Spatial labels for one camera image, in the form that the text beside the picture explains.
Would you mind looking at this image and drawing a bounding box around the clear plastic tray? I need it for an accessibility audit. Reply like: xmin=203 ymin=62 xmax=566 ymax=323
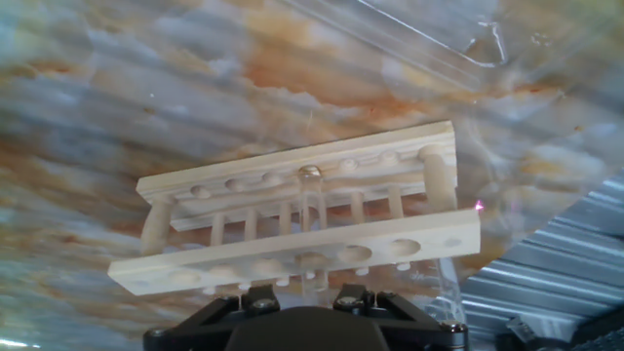
xmin=287 ymin=0 xmax=511 ymax=94

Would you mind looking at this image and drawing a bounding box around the orange marble pattern mat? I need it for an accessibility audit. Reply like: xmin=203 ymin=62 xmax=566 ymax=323
xmin=0 ymin=0 xmax=624 ymax=351

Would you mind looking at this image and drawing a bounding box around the clear glass beaker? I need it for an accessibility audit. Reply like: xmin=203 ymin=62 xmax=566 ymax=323
xmin=399 ymin=253 xmax=469 ymax=328

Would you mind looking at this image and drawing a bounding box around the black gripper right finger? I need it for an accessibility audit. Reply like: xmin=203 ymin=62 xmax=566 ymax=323
xmin=333 ymin=284 xmax=470 ymax=351

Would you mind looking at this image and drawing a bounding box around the clear glass test tube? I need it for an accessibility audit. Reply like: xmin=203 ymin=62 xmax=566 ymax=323
xmin=296 ymin=164 xmax=329 ymax=293

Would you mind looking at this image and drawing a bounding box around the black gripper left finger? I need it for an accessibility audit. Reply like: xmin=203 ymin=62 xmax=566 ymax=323
xmin=143 ymin=284 xmax=282 ymax=351

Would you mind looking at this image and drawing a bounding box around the wooden test tube rack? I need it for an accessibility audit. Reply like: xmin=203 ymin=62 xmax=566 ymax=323
xmin=106 ymin=120 xmax=483 ymax=297

